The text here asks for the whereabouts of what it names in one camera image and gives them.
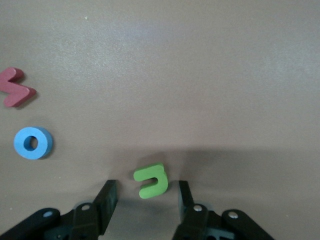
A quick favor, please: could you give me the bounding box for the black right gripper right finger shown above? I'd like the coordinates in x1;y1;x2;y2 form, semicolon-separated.
173;180;210;240

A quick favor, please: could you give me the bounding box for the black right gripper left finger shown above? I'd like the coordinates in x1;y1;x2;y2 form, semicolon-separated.
72;179;118;240

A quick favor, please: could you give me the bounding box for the green foam letter u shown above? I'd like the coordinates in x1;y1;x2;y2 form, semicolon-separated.
132;162;169;200

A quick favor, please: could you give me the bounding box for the blue foam letter o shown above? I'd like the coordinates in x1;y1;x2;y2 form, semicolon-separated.
13;126;54;161

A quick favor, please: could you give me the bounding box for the maroon foam letter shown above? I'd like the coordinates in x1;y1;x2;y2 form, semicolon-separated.
0;66;37;109

